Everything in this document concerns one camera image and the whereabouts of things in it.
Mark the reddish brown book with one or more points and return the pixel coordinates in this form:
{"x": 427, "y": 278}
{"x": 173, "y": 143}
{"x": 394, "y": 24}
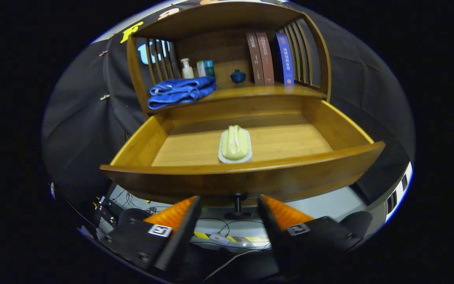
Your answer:
{"x": 266, "y": 59}

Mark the white slotted unit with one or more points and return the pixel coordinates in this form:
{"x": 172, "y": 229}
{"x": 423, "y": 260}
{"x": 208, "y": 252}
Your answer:
{"x": 398, "y": 193}

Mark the wooden countertop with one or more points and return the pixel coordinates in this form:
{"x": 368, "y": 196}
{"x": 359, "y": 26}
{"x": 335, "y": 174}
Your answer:
{"x": 258, "y": 91}

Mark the wooden cabinet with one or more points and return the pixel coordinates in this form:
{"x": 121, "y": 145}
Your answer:
{"x": 219, "y": 19}

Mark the blue book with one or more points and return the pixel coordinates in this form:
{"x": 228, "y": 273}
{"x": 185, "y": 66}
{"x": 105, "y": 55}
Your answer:
{"x": 286, "y": 59}

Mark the white pump bottle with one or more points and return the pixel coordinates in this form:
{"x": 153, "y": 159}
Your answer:
{"x": 187, "y": 71}

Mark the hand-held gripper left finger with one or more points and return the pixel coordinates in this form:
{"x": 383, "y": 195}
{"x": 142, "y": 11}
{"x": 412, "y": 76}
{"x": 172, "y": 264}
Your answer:
{"x": 179, "y": 240}

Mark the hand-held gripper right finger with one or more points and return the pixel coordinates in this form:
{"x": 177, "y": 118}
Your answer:
{"x": 270, "y": 232}

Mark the yellow black striped tape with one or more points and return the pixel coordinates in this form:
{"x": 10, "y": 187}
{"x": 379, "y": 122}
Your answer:
{"x": 250, "y": 239}

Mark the dark brown book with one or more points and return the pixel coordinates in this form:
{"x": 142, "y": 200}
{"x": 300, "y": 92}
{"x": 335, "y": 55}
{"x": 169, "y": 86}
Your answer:
{"x": 255, "y": 59}

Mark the dark blue lidded teacup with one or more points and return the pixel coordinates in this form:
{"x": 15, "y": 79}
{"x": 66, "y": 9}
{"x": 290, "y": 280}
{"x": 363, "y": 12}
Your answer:
{"x": 237, "y": 77}

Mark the teal bottle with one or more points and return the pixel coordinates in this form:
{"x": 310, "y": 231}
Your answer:
{"x": 209, "y": 70}

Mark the white green tube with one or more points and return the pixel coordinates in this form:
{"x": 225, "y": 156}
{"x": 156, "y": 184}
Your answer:
{"x": 201, "y": 69}

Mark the folded blue towel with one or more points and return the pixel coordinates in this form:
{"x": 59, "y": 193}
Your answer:
{"x": 179, "y": 90}

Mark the wooden drawer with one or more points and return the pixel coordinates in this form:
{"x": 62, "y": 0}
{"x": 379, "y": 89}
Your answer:
{"x": 282, "y": 177}

